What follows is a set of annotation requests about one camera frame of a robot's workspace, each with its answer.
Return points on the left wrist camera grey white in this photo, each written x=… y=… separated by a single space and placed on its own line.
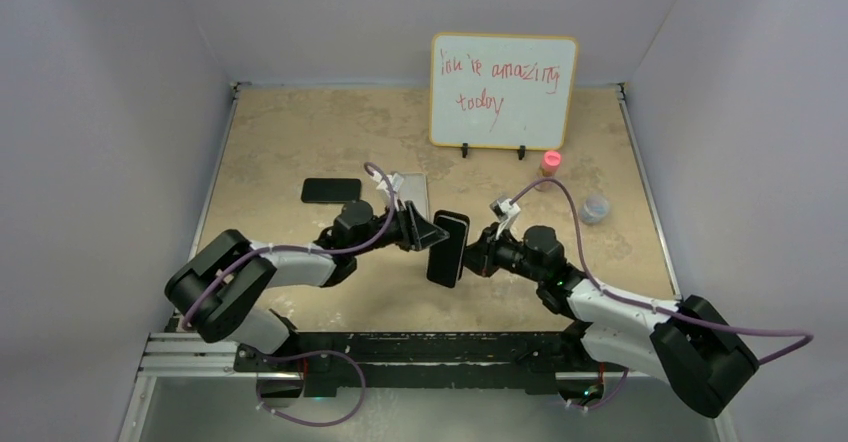
x=388 y=186

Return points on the clear round lid container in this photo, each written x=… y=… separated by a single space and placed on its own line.
x=594 y=210

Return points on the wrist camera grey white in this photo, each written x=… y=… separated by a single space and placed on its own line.
x=506 y=212
x=388 y=186

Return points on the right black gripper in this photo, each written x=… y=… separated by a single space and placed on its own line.
x=480 y=255

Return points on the pink capped small bottle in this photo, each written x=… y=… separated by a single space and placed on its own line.
x=549 y=165

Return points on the aluminium frame rail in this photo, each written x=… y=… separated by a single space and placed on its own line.
x=188 y=390

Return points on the white board yellow frame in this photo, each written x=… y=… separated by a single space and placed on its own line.
x=501 y=91

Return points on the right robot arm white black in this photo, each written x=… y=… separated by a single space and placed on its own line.
x=687 y=344

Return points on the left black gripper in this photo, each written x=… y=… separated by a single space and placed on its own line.
x=414 y=233

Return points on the black phone case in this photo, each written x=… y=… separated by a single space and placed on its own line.
x=453 y=249

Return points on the black phone without case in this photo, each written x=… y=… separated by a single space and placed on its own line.
x=437 y=267

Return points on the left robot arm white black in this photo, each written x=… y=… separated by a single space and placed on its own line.
x=217 y=291

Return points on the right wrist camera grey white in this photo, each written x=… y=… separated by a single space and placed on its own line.
x=506 y=212

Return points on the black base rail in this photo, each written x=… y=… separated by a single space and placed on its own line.
x=537 y=363

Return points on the white phone case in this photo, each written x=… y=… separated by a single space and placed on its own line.
x=412 y=188

